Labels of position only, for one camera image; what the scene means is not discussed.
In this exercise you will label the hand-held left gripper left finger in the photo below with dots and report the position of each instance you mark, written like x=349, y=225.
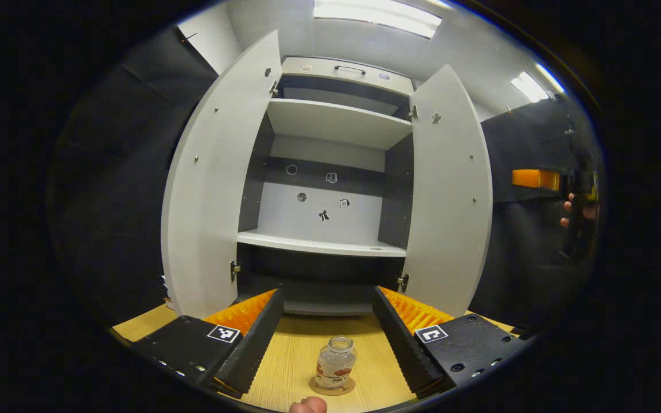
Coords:
x=250, y=350

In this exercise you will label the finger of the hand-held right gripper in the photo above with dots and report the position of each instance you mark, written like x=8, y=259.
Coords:
x=534, y=179

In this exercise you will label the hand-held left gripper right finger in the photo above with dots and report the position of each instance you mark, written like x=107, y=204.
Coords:
x=402, y=344

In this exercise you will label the clear bottle red label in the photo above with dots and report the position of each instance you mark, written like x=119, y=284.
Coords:
x=335, y=361

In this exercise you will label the round brown coaster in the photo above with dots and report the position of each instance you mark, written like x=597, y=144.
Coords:
x=330, y=393

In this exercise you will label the white cabinet door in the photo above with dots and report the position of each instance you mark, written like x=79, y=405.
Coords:
x=210, y=189
x=448, y=201

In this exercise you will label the white grey cabinet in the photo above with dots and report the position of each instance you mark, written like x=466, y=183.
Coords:
x=336, y=120

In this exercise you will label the small ceiling light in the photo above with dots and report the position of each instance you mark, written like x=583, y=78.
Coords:
x=528, y=86

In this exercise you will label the black backdrop cloth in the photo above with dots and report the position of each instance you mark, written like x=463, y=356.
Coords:
x=112, y=189

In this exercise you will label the long ceiling light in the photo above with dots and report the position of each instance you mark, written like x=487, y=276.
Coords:
x=376, y=16

